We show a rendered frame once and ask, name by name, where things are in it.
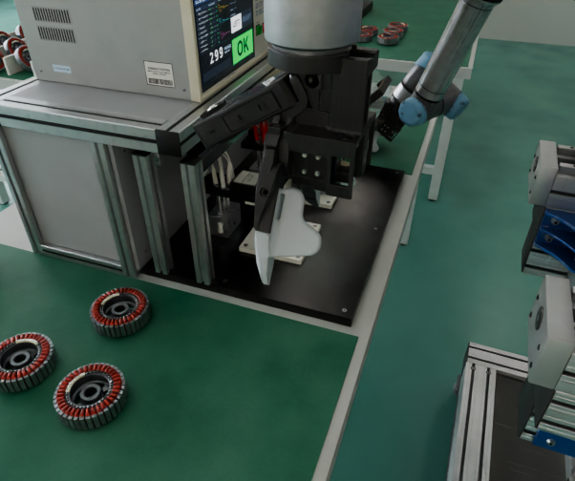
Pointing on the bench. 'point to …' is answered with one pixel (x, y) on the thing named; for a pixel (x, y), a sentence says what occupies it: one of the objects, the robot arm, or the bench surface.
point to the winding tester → (125, 45)
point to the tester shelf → (111, 112)
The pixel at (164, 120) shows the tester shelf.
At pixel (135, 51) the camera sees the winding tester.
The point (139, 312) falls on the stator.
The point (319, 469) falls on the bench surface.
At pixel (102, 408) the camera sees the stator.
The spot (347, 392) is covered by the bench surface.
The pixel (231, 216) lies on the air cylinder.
